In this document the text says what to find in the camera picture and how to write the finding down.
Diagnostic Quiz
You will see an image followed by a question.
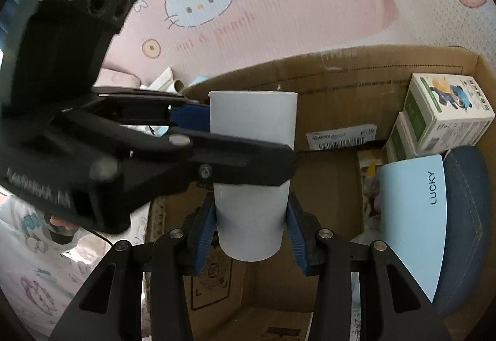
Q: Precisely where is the yellow printed packet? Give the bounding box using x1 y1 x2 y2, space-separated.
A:
357 150 384 219

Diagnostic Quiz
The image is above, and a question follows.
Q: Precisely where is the white and green carton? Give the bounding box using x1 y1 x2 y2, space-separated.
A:
403 73 496 155
383 112 421 163

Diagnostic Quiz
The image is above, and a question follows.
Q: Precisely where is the cardboard box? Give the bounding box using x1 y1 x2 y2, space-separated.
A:
145 44 496 341

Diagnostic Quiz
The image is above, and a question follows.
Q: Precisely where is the flat white labelled packet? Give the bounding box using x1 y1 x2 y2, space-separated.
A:
306 127 377 151

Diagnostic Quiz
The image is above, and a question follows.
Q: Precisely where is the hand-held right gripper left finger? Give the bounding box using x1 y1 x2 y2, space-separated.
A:
48 194 219 341

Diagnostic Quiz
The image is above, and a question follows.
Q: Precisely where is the pink patterned pillow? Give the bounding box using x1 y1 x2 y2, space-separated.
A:
99 68 141 89

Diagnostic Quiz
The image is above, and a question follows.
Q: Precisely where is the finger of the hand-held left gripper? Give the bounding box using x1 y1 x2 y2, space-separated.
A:
116 125 298 187
66 87 212 135

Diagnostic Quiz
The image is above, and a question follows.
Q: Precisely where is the person's left hand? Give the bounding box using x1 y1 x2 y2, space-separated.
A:
50 215 84 245

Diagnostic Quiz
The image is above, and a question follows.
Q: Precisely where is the white cartoon printed cloth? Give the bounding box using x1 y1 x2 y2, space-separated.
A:
0 190 150 341

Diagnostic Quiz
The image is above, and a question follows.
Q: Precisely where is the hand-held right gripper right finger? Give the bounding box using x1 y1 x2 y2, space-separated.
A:
286 192 452 341

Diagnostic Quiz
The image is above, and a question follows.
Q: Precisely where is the light blue case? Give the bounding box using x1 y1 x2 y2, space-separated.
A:
378 154 448 299

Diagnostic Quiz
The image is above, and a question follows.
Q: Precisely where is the black cable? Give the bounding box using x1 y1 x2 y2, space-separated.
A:
93 228 119 246

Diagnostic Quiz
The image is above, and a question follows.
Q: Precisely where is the blue denim bag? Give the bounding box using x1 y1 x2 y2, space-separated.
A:
430 146 491 316

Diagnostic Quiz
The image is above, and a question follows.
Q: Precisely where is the white cup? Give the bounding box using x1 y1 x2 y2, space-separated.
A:
208 90 299 263

